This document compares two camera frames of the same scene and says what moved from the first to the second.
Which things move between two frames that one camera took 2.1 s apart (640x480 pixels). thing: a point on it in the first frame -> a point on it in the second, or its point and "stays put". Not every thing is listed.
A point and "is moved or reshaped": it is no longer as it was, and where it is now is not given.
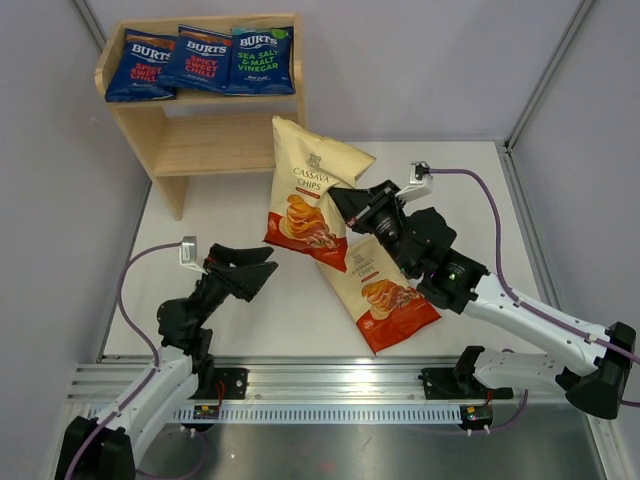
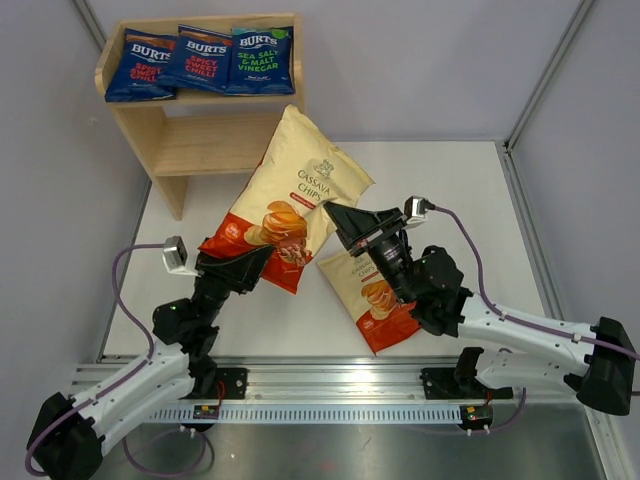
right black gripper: [351, 203] -> [356, 224]
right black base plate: [449, 384] stays put
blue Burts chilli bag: [138, 73] stays put
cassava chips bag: [303, 214] is moved or reshaped
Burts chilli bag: [202, 60] stays put
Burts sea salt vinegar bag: [262, 61] stays put
